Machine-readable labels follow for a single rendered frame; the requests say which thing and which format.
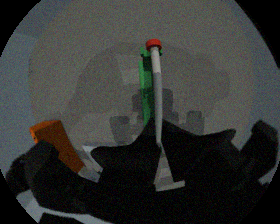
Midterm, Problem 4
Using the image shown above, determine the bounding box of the grey tapered pin with red cap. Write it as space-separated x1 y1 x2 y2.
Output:
145 39 163 148

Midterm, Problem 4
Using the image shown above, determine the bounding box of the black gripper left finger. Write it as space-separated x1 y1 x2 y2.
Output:
91 117 161 184

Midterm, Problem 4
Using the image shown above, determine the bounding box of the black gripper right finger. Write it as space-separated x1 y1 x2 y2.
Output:
160 120 236 183

